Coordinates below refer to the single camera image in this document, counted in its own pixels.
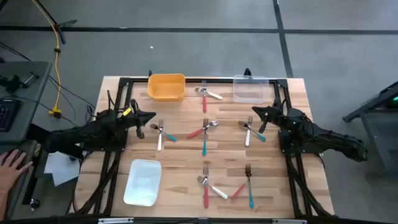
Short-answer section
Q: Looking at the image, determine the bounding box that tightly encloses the yellow plastic bin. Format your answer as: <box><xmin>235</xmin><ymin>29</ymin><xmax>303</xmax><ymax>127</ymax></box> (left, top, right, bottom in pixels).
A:
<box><xmin>147</xmin><ymin>73</ymin><xmax>187</xmax><ymax>102</ymax></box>

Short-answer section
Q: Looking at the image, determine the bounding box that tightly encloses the white plastic bin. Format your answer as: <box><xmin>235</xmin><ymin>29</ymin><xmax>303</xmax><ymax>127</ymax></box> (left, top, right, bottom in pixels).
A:
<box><xmin>123</xmin><ymin>159</ymin><xmax>163</xmax><ymax>207</ymax></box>

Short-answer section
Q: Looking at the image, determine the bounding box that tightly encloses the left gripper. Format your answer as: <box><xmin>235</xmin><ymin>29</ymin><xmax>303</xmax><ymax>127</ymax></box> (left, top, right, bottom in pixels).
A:
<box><xmin>124</xmin><ymin>99</ymin><xmax>157</xmax><ymax>140</ymax></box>

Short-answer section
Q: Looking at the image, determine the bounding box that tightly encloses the teal handled fork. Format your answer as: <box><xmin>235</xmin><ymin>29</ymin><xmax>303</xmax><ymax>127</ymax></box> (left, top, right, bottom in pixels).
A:
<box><xmin>244</xmin><ymin>164</ymin><xmax>255</xmax><ymax>210</ymax></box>
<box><xmin>238</xmin><ymin>121</ymin><xmax>267</xmax><ymax>142</ymax></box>
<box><xmin>201</xmin><ymin>118</ymin><xmax>209</xmax><ymax>157</ymax></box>
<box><xmin>150</xmin><ymin>123</ymin><xmax>178</xmax><ymax>143</ymax></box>

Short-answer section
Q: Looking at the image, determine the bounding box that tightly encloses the black tripod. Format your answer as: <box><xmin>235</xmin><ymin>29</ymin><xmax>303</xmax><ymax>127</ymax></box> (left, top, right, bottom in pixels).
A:
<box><xmin>32</xmin><ymin>0</ymin><xmax>78</xmax><ymax>45</ymax></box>

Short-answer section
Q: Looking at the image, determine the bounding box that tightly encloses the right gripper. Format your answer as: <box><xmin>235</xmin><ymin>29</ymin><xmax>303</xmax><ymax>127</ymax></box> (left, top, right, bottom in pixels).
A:
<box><xmin>251</xmin><ymin>98</ymin><xmax>284</xmax><ymax>134</ymax></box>

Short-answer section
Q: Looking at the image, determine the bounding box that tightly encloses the black metal strut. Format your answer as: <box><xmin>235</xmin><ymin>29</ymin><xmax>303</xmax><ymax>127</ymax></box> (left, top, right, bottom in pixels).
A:
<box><xmin>26</xmin><ymin>124</ymin><xmax>85</xmax><ymax>160</ymax></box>

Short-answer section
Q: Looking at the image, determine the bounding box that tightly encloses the person's hand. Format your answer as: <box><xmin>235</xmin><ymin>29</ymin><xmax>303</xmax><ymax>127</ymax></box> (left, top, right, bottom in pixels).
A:
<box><xmin>0</xmin><ymin>149</ymin><xmax>34</xmax><ymax>195</ymax></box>

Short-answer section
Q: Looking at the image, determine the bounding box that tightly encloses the white handled fork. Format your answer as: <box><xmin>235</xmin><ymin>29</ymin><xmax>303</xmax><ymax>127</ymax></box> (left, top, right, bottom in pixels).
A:
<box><xmin>157</xmin><ymin>119</ymin><xmax>164</xmax><ymax>152</ymax></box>
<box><xmin>244</xmin><ymin>115</ymin><xmax>254</xmax><ymax>147</ymax></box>
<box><xmin>197</xmin><ymin>175</ymin><xmax>229</xmax><ymax>200</ymax></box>
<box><xmin>195</xmin><ymin>87</ymin><xmax>224</xmax><ymax>101</ymax></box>

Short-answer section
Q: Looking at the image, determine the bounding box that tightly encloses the white paper sheet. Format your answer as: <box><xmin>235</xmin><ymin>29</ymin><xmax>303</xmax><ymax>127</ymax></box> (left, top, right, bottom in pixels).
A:
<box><xmin>43</xmin><ymin>151</ymin><xmax>81</xmax><ymax>187</ymax></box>

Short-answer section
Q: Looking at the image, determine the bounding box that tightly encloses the red handled fork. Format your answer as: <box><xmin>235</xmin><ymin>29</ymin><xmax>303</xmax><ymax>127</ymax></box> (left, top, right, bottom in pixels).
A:
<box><xmin>187</xmin><ymin>120</ymin><xmax>220</xmax><ymax>140</ymax></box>
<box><xmin>201</xmin><ymin>80</ymin><xmax>208</xmax><ymax>113</ymax></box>
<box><xmin>203</xmin><ymin>164</ymin><xmax>210</xmax><ymax>208</ymax></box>
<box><xmin>230</xmin><ymin>171</ymin><xmax>259</xmax><ymax>200</ymax></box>

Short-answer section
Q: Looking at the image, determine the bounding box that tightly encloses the person's forearm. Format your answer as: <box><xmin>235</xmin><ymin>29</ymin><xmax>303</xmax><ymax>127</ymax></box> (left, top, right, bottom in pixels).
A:
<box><xmin>0</xmin><ymin>189</ymin><xmax>10</xmax><ymax>220</ymax></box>

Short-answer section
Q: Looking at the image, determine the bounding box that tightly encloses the yellow cable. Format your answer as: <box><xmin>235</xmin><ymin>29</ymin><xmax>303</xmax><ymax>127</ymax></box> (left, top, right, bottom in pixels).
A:
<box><xmin>30</xmin><ymin>0</ymin><xmax>62</xmax><ymax>118</ymax></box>

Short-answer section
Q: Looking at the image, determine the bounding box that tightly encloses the clear plastic container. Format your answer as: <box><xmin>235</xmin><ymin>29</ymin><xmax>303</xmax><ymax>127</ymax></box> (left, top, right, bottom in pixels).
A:
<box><xmin>233</xmin><ymin>74</ymin><xmax>270</xmax><ymax>104</ymax></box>

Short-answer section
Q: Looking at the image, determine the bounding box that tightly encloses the black desk clamp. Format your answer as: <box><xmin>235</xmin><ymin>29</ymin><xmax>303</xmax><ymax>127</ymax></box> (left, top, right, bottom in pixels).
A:
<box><xmin>0</xmin><ymin>71</ymin><xmax>40</xmax><ymax>93</ymax></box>

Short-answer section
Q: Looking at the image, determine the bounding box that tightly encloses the black metal table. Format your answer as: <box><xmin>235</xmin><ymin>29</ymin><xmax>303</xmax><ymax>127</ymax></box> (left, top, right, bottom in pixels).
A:
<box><xmin>341</xmin><ymin>80</ymin><xmax>398</xmax><ymax>180</ymax></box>

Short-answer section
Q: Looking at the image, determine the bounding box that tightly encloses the silver metal bracket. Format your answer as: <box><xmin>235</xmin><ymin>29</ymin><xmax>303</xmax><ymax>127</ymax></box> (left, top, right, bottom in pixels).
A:
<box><xmin>98</xmin><ymin>217</ymin><xmax>134</xmax><ymax>224</ymax></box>
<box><xmin>272</xmin><ymin>218</ymin><xmax>308</xmax><ymax>224</ymax></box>

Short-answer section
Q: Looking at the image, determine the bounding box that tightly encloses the dark grey side desk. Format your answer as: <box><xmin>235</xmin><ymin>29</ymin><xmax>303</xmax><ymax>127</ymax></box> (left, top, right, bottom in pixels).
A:
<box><xmin>0</xmin><ymin>139</ymin><xmax>40</xmax><ymax>220</ymax></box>

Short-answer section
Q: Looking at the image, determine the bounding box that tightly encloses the black keyboard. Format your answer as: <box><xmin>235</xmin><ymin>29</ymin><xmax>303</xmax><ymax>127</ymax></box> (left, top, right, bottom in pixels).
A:
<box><xmin>0</xmin><ymin>98</ymin><xmax>18</xmax><ymax>133</ymax></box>

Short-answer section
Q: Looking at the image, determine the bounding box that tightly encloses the black aluminium table frame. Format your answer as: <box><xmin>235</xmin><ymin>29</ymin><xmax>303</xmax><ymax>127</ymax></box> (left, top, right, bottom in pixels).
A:
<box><xmin>73</xmin><ymin>76</ymin><xmax>335</xmax><ymax>218</ymax></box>

